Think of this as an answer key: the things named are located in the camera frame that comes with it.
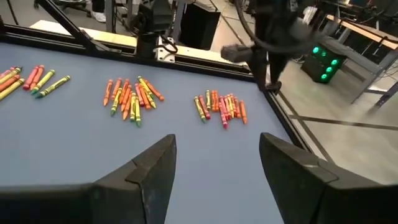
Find black cabinet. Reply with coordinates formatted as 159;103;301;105
179;1;222;51

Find wooden side board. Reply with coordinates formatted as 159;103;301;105
29;19;249;68

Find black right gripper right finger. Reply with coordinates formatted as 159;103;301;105
259;132;398;224

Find black table frame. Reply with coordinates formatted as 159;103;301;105
0;21;312;150

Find black box green lights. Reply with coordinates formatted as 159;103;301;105
300;44;346;84

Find person's shoe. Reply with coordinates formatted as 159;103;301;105
91;11;107;24

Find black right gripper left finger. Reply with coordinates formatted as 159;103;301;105
0;134;177;224

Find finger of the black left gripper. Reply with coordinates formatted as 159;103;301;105
253;58;268;91
266;58;289;93

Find wooden top desk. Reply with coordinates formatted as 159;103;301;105
323;14;398;114

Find black frame strut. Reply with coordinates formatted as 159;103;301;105
37;0;122;54

